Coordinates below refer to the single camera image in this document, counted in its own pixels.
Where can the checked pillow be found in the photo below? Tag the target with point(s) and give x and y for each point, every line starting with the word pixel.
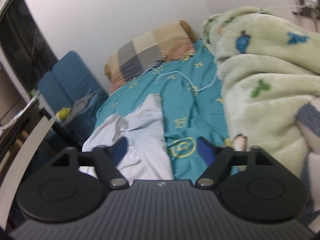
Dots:
pixel 150 50

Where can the teal patterned bed sheet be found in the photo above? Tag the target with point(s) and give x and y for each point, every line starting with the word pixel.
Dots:
pixel 180 100

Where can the blue covered chair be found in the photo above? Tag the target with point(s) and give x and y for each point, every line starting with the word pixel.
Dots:
pixel 52 90
pixel 80 75

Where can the blue striped towel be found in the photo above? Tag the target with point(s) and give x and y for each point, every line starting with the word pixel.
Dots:
pixel 308 115

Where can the wall power strip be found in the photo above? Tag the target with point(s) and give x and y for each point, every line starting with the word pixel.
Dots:
pixel 307 7

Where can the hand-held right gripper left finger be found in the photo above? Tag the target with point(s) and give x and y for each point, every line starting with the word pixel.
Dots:
pixel 120 150

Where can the white-edged table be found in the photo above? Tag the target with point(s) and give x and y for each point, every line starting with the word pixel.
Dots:
pixel 27 150

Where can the dark barred window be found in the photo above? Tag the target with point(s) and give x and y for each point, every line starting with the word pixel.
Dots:
pixel 22 42

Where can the grey cloth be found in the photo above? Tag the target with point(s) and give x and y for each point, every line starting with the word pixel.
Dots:
pixel 81 105

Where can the white garment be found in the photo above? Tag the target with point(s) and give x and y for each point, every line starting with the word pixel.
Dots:
pixel 142 135

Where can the green plush toy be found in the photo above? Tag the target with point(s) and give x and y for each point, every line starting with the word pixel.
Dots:
pixel 63 113

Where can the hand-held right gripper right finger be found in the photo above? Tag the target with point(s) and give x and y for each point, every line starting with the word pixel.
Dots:
pixel 206 152

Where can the pale green fleece blanket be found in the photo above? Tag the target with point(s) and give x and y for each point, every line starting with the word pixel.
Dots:
pixel 262 62

